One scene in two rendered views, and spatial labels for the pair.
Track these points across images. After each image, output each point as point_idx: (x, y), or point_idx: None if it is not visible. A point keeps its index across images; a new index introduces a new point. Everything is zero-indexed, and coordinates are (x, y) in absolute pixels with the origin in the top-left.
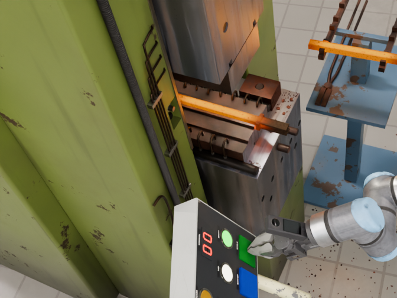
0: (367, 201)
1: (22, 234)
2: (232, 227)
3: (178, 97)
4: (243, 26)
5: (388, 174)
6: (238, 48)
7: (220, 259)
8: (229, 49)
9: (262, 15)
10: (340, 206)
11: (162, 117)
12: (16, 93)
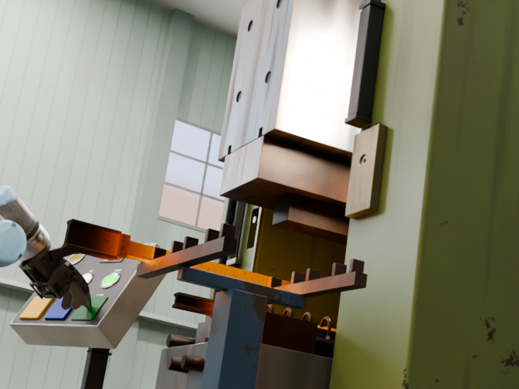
0: (5, 185)
1: None
2: (117, 288)
3: (260, 211)
4: (251, 119)
5: (4, 220)
6: (239, 141)
7: (97, 272)
8: (233, 129)
9: (387, 265)
10: (28, 208)
11: (246, 212)
12: None
